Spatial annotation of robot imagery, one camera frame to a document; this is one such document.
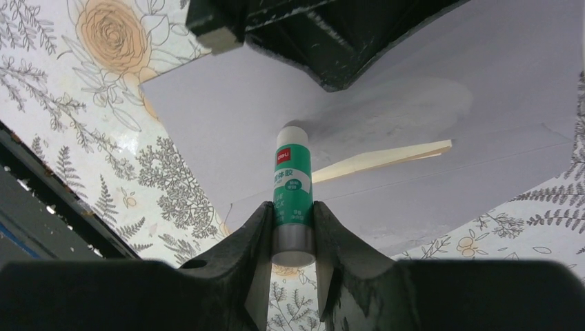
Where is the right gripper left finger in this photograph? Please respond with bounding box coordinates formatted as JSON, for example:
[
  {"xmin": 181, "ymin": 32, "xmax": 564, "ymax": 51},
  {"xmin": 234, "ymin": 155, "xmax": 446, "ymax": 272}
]
[{"xmin": 1, "ymin": 201, "xmax": 273, "ymax": 330}]

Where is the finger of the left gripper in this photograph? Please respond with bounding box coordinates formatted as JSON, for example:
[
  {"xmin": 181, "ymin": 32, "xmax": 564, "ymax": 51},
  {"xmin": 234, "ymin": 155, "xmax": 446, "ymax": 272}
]
[
  {"xmin": 245, "ymin": 0, "xmax": 463, "ymax": 92},
  {"xmin": 185, "ymin": 0, "xmax": 293, "ymax": 56}
]

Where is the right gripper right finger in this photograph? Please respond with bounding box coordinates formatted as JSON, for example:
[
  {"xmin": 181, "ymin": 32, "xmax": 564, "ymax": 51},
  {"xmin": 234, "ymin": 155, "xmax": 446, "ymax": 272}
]
[{"xmin": 313, "ymin": 201, "xmax": 584, "ymax": 330}]

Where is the small green white bottle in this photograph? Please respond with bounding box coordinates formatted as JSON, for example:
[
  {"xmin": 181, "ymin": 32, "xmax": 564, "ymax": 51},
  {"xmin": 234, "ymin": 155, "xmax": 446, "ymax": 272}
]
[{"xmin": 271, "ymin": 126, "xmax": 315, "ymax": 268}]

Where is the floral table cloth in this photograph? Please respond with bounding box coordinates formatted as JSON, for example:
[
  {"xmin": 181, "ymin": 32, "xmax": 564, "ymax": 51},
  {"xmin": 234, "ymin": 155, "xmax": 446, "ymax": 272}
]
[{"xmin": 1, "ymin": 1, "xmax": 584, "ymax": 330}]

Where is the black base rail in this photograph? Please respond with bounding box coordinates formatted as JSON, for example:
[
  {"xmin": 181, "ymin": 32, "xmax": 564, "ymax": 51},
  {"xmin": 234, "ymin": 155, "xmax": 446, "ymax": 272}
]
[{"xmin": 1, "ymin": 125, "xmax": 139, "ymax": 264}]

